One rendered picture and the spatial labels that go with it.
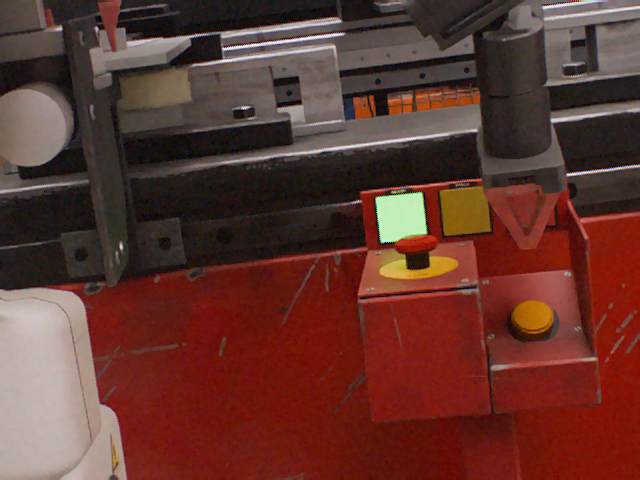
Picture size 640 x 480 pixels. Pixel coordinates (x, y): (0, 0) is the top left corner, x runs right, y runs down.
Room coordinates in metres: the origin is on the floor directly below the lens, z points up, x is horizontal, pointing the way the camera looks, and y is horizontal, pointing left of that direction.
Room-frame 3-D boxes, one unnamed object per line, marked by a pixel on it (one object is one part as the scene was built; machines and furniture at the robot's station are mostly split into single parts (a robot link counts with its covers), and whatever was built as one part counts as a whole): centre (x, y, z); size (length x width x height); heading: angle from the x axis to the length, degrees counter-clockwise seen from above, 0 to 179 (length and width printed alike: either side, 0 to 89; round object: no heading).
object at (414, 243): (1.04, -0.09, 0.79); 0.04 x 0.04 x 0.04
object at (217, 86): (1.36, 0.15, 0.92); 0.39 x 0.06 x 0.10; 90
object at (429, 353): (1.05, -0.13, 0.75); 0.20 x 0.16 x 0.18; 83
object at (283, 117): (1.30, 0.16, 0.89); 0.30 x 0.05 x 0.03; 90
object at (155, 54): (1.21, 0.20, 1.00); 0.26 x 0.18 x 0.01; 0
